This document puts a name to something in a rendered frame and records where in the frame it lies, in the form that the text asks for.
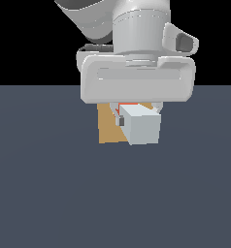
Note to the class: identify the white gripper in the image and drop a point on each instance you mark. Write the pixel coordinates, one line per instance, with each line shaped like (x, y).
(137, 84)

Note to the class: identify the white cube block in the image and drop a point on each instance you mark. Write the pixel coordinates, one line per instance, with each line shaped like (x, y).
(143, 127)

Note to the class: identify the tan box with hole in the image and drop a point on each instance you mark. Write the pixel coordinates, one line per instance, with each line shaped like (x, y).
(107, 127)

